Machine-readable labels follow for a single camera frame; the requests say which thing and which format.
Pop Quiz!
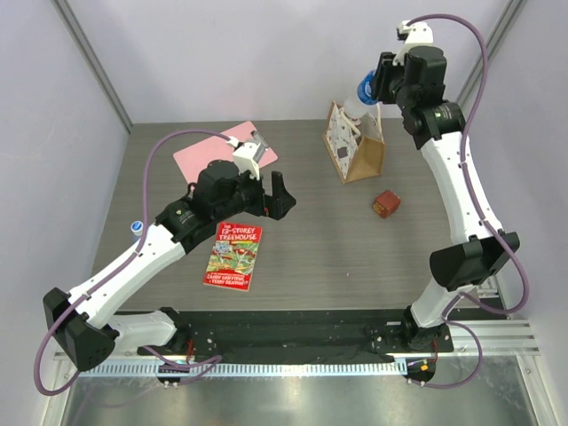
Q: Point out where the Pocari Sweat plastic bottle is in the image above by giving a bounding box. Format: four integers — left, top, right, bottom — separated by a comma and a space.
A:
343, 70, 378, 120

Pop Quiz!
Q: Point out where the burlap canvas tote bag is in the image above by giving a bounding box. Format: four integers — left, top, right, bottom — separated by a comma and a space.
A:
322, 102, 386, 184

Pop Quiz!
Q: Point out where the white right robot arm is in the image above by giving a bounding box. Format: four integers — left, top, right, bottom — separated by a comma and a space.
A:
371, 45, 520, 351

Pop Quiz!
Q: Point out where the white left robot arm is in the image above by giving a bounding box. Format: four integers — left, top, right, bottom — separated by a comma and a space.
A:
43, 160, 296, 372

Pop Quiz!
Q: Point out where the pink clipboard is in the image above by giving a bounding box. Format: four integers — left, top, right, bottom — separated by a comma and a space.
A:
173, 121, 256, 183

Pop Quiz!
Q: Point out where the red comic paperback book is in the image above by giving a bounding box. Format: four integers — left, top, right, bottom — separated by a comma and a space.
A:
203, 222, 263, 292

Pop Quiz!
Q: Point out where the small water bottle blue cap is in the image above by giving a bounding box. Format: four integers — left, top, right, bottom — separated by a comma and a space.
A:
130, 220, 144, 243

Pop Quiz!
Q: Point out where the red cube power adapter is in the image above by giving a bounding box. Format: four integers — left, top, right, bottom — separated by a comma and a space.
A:
372, 190, 401, 219

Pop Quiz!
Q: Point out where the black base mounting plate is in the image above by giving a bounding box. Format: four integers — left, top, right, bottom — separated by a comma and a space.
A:
156, 309, 454, 365

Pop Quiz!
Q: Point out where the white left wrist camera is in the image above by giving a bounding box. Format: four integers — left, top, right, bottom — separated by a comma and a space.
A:
227, 130, 269, 180

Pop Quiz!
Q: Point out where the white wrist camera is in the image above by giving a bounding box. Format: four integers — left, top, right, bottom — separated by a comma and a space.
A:
227, 130, 269, 180
393, 20, 434, 66

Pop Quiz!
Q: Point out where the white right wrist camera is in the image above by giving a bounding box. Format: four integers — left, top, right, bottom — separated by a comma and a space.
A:
393, 20, 434, 66

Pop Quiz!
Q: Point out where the white slotted cable duct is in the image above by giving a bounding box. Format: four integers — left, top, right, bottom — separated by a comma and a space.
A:
80, 359, 407, 378

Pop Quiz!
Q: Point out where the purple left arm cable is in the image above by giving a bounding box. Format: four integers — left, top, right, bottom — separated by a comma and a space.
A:
33, 129, 234, 397

